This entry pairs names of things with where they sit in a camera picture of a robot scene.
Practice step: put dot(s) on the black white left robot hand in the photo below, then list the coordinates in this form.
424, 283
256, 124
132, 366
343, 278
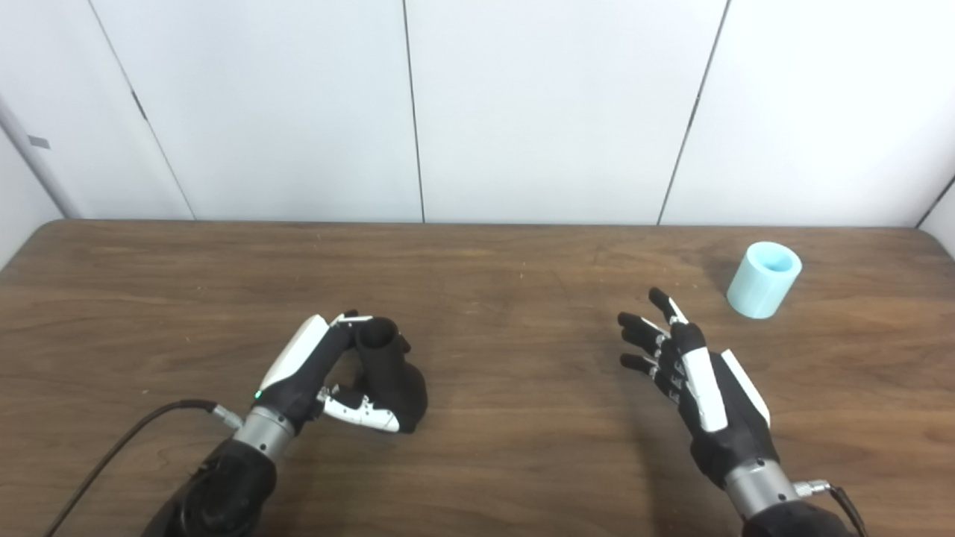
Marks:
302, 365

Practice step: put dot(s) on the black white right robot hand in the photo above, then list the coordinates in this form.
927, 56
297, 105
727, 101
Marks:
709, 395

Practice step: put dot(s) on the black flared nozzle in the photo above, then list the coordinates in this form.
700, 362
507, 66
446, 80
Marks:
392, 380

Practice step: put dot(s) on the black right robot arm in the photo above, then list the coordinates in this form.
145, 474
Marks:
768, 496

